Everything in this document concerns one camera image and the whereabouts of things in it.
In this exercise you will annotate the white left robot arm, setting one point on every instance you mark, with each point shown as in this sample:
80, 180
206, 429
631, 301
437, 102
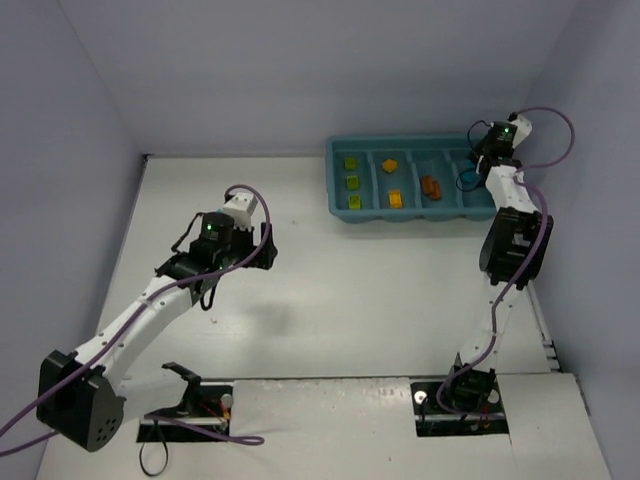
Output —
88, 394

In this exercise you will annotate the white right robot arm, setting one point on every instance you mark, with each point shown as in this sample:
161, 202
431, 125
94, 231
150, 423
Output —
510, 257

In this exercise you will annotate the lime green curved lego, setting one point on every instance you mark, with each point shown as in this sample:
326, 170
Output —
352, 182

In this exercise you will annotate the teal divided plastic tray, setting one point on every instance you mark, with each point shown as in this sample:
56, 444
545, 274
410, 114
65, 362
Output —
441, 156

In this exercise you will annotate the lime green small lego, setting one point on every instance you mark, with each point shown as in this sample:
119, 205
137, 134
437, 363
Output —
350, 163

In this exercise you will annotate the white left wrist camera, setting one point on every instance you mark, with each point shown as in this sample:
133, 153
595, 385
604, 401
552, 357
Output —
241, 207

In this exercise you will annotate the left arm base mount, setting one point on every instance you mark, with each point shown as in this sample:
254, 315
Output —
206, 404

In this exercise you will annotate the brown lego brick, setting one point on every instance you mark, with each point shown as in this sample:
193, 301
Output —
435, 193

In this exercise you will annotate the lime green sloped lego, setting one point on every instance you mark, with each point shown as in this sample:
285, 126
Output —
354, 202

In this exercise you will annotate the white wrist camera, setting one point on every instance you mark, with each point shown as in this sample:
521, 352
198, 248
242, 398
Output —
241, 207
523, 128

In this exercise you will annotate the yellow black striped lego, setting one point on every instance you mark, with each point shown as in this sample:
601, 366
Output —
395, 199

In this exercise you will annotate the brown lego plate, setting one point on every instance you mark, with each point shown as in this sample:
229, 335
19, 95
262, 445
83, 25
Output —
427, 185

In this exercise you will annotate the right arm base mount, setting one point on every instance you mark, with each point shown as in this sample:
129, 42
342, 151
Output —
459, 405

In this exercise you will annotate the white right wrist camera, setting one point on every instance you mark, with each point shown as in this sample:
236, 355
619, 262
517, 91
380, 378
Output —
523, 128

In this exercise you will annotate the light blue long lego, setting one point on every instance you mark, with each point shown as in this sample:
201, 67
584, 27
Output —
468, 180

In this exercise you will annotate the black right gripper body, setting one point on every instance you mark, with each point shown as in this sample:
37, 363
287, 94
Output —
478, 151

